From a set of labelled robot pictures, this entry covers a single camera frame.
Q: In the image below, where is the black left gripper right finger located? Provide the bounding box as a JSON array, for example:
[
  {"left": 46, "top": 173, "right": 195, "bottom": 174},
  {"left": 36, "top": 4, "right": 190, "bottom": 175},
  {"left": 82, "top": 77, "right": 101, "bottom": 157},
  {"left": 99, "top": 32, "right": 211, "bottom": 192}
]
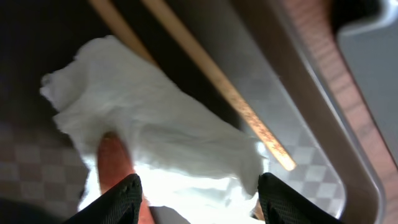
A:
[{"left": 257, "top": 172, "right": 342, "bottom": 224}]

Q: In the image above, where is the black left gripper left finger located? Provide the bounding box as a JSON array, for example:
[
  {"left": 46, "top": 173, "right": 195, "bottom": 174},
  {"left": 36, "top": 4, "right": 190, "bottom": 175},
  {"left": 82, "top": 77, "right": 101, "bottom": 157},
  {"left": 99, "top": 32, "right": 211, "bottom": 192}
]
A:
[{"left": 63, "top": 174, "right": 142, "bottom": 224}]

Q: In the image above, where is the orange carrot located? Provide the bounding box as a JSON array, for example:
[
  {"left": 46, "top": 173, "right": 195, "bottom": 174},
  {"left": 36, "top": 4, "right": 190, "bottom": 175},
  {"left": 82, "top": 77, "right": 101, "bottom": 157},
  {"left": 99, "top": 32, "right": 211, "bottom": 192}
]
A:
[{"left": 97, "top": 133, "right": 155, "bottom": 224}]

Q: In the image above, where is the white napkin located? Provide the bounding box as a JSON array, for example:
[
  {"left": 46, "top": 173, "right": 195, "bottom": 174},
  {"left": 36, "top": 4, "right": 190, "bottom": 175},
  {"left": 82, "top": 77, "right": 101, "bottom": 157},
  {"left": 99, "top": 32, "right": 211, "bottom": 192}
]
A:
[{"left": 40, "top": 35, "right": 268, "bottom": 224}]

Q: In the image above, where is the grey dishwasher rack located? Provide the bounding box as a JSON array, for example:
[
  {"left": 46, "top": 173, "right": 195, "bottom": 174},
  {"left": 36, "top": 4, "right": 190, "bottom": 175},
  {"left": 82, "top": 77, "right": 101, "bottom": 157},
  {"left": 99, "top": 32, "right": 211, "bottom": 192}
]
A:
[{"left": 331, "top": 0, "right": 397, "bottom": 160}]

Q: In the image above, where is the long wooden chopstick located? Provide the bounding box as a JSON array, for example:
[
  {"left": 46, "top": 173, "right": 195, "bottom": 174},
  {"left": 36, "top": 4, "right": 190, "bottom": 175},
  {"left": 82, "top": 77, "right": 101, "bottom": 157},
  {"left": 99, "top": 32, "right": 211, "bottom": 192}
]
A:
[{"left": 142, "top": 0, "right": 297, "bottom": 171}]

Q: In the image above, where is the brown serving tray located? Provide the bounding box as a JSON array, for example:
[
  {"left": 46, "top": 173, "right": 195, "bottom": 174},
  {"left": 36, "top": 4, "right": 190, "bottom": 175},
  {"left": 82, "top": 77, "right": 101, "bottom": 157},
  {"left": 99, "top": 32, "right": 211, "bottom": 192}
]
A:
[{"left": 1, "top": 0, "right": 397, "bottom": 223}]

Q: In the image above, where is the short wooden chopstick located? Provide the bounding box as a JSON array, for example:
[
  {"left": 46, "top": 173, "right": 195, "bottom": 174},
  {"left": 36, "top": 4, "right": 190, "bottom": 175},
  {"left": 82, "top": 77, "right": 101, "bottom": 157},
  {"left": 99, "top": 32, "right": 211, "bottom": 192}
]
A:
[{"left": 88, "top": 0, "right": 157, "bottom": 65}]

